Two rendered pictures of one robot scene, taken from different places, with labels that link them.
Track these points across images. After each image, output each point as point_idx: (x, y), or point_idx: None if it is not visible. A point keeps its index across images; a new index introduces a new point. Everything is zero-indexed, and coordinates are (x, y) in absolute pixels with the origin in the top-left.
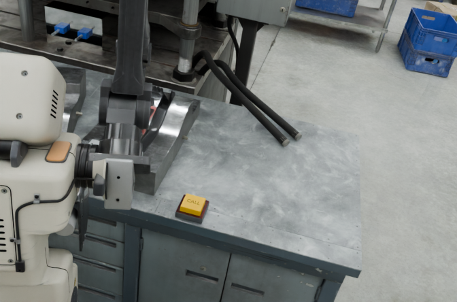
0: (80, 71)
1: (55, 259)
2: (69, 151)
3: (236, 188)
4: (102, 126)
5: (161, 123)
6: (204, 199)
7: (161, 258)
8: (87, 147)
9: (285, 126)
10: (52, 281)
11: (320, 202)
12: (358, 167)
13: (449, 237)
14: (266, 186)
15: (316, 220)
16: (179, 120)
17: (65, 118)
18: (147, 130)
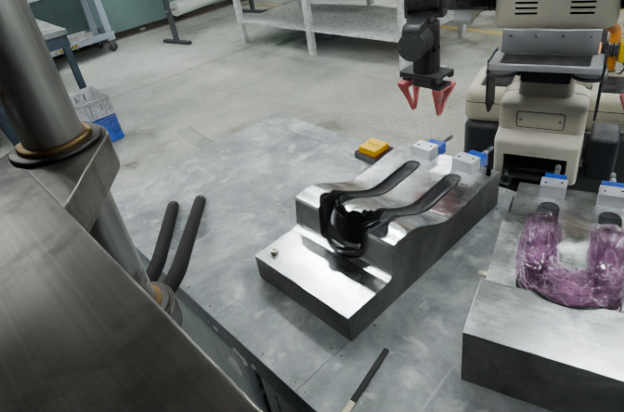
0: (476, 325)
1: (513, 95)
2: None
3: (312, 168)
4: (451, 204)
5: (362, 191)
6: (360, 145)
7: None
8: None
9: (175, 211)
10: (515, 83)
11: (246, 148)
12: (160, 171)
13: None
14: (279, 166)
15: (267, 138)
16: (335, 184)
17: (510, 218)
18: (386, 191)
